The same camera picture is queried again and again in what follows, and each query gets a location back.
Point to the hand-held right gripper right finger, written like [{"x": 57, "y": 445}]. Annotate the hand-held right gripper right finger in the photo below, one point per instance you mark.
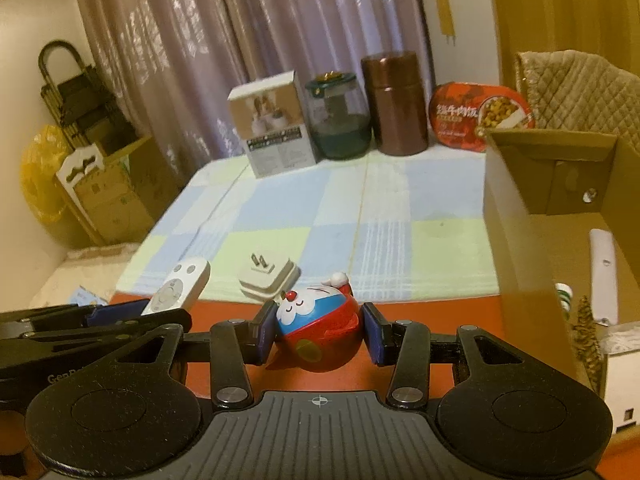
[{"x": 374, "y": 335}]

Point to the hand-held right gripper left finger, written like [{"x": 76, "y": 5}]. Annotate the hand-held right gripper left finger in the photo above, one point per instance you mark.
[{"x": 263, "y": 332}]

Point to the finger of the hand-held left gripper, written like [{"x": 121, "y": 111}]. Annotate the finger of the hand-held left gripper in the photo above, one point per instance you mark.
[
  {"x": 112, "y": 312},
  {"x": 90, "y": 340}
]

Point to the red cartoon cat toy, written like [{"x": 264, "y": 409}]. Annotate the red cartoon cat toy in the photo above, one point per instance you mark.
[{"x": 320, "y": 325}]

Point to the small white remote control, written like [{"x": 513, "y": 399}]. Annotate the small white remote control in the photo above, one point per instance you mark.
[{"x": 177, "y": 285}]

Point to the large cardboard box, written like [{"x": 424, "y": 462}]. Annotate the large cardboard box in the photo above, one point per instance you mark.
[{"x": 520, "y": 260}]

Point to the white bottle with green label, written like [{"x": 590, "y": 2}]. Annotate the white bottle with green label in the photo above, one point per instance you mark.
[{"x": 564, "y": 300}]

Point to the brown hair claw clip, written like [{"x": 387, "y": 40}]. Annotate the brown hair claw clip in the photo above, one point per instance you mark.
[{"x": 587, "y": 345}]

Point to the long white remote control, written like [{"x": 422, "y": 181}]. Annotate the long white remote control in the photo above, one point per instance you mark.
[{"x": 602, "y": 270}]

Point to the white square plastic tray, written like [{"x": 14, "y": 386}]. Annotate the white square plastic tray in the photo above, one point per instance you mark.
[{"x": 622, "y": 375}]

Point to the blue leaflet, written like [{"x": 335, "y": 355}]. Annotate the blue leaflet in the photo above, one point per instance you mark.
[{"x": 90, "y": 296}]

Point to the red printed table mat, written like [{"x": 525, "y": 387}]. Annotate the red printed table mat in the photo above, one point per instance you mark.
[{"x": 230, "y": 312}]

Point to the white power adapter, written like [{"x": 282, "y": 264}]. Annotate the white power adapter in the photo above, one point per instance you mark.
[{"x": 267, "y": 280}]

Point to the stack of cardboard boxes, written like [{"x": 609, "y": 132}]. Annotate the stack of cardboard boxes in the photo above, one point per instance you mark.
[{"x": 130, "y": 190}]

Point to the checkered table cloth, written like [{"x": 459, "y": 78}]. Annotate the checkered table cloth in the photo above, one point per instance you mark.
[{"x": 325, "y": 220}]

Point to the white cutout board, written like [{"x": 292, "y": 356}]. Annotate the white cutout board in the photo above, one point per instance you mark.
[{"x": 77, "y": 165}]

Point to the yellow plastic bag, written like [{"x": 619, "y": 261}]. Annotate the yellow plastic bag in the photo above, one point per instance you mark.
[{"x": 37, "y": 180}]

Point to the white product box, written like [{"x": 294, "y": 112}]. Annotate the white product box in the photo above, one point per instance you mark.
[{"x": 277, "y": 130}]

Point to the black folding rack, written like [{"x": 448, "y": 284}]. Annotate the black folding rack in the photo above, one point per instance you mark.
[{"x": 80, "y": 100}]

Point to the glass jar with dark lid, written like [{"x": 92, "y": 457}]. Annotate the glass jar with dark lid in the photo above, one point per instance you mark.
[{"x": 340, "y": 120}]

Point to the brown cylindrical canister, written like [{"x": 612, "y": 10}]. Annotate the brown cylindrical canister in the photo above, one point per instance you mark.
[{"x": 400, "y": 105}]

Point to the red instant food container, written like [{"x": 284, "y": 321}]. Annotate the red instant food container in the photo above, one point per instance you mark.
[{"x": 470, "y": 120}]

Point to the pale patterned curtain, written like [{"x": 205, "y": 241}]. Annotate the pale patterned curtain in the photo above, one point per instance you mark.
[{"x": 225, "y": 35}]

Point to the beige quilted chair cushion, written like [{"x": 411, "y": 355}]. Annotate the beige quilted chair cushion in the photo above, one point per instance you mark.
[{"x": 575, "y": 90}]

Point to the yellow wall sticker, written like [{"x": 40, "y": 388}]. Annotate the yellow wall sticker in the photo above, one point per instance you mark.
[{"x": 444, "y": 5}]

